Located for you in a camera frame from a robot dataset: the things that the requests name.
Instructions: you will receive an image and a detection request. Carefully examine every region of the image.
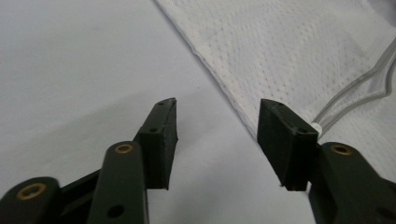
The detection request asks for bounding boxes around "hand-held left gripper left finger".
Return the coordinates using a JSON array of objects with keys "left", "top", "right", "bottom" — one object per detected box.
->
[{"left": 133, "top": 97, "right": 179, "bottom": 190}]

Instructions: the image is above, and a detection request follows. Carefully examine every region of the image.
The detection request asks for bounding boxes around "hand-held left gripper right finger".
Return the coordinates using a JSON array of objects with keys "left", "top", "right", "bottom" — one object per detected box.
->
[{"left": 257, "top": 98, "right": 319, "bottom": 192}]

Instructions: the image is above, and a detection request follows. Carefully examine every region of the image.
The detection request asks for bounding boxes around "white mesh cloth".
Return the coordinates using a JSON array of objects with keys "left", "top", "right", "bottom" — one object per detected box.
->
[{"left": 154, "top": 0, "right": 396, "bottom": 185}]

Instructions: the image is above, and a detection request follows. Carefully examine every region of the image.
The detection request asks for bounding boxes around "grey loop cord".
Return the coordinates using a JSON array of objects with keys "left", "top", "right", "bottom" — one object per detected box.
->
[{"left": 311, "top": 37, "right": 396, "bottom": 139}]

